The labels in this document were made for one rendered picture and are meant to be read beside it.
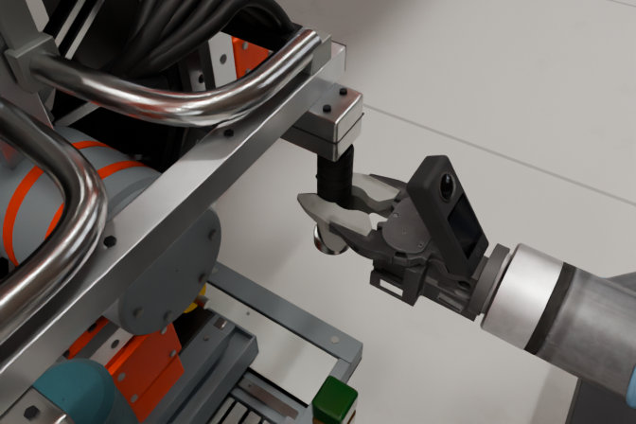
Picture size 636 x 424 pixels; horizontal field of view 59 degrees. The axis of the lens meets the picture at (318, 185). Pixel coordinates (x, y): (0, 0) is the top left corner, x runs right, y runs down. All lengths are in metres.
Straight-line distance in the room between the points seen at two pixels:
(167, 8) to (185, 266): 0.22
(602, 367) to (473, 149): 1.42
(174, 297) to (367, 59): 1.80
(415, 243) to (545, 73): 1.82
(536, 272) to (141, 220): 0.33
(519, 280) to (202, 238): 0.28
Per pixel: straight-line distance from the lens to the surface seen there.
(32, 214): 0.53
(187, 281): 0.54
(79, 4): 0.68
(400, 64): 2.23
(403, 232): 0.55
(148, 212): 0.39
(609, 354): 0.54
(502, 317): 0.53
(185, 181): 0.40
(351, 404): 0.66
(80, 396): 0.61
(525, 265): 0.53
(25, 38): 0.51
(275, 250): 1.57
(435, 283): 0.58
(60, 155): 0.40
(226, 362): 1.25
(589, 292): 0.54
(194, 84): 0.75
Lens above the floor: 1.27
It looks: 47 degrees down
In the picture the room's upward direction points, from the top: straight up
